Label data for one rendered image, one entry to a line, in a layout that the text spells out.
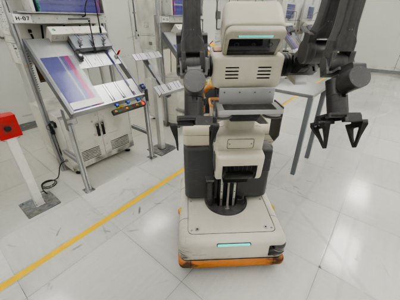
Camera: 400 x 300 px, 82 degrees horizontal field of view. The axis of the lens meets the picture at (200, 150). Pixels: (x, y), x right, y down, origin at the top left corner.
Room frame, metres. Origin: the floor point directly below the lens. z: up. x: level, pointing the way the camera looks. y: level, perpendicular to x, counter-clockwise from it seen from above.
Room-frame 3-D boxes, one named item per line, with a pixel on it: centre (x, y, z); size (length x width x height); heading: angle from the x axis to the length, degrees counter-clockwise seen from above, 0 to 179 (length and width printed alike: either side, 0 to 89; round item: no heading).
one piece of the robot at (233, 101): (0.89, -0.19, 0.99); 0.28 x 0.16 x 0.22; 93
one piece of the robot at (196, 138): (1.27, -0.17, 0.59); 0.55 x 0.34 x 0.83; 93
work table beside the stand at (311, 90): (2.25, -0.81, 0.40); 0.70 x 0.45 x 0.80; 50
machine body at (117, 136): (2.30, 1.24, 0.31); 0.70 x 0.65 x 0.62; 141
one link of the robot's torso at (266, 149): (1.01, -0.24, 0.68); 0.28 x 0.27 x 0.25; 93
